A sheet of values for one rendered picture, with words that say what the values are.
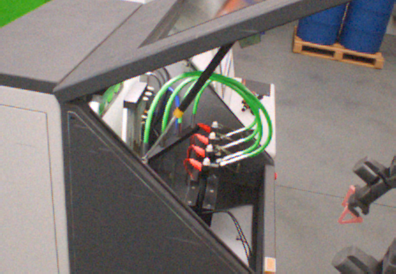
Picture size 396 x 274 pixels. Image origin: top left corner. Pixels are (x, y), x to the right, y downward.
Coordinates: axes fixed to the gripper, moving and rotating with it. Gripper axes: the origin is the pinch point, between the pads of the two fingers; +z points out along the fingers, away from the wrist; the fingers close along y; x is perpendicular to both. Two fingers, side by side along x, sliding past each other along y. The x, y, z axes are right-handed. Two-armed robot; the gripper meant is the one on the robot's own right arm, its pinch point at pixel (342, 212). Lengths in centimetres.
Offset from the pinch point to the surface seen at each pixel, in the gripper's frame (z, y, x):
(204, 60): -1, -16, -70
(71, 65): -13, 50, -85
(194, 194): 23, 16, -42
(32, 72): -11, 58, -89
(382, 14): 26, -474, 16
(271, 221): 13.7, 11.4, -16.6
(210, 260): 7, 48, -30
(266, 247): 13.0, 23.6, -15.1
